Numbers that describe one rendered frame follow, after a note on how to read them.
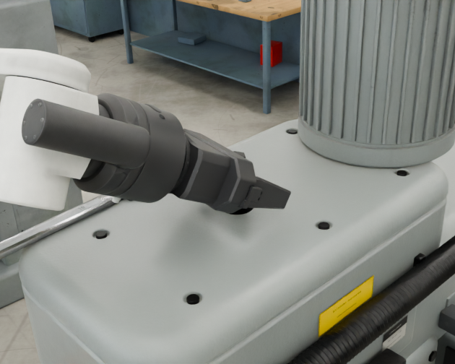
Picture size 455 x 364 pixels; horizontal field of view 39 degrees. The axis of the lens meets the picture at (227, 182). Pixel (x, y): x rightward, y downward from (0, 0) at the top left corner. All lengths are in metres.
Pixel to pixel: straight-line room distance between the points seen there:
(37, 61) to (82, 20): 7.60
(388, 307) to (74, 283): 0.32
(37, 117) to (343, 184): 0.38
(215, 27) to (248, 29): 0.52
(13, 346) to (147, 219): 2.85
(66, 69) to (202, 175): 0.16
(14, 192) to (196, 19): 6.94
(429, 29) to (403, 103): 0.08
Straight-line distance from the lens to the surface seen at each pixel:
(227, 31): 7.07
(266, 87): 5.65
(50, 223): 0.69
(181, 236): 0.65
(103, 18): 8.16
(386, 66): 0.73
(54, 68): 0.52
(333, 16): 0.73
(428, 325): 0.97
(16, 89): 0.52
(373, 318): 0.69
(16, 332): 3.58
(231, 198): 0.60
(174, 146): 0.57
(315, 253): 0.63
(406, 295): 0.73
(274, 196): 0.65
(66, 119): 0.48
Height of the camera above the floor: 2.25
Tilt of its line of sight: 29 degrees down
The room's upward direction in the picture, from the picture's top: 2 degrees counter-clockwise
